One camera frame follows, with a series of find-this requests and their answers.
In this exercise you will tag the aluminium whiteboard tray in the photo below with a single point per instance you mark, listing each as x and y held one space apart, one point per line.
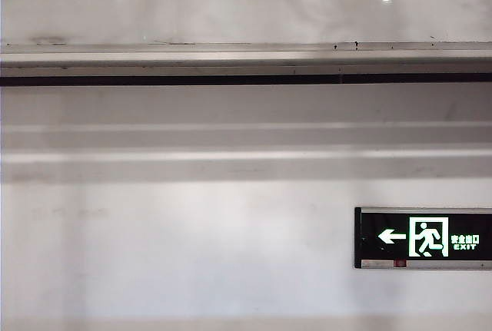
192 63

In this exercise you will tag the white whiteboard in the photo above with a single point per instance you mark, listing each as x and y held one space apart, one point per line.
115 12

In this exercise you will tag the black green exit sign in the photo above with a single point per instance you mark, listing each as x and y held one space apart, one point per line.
426 237

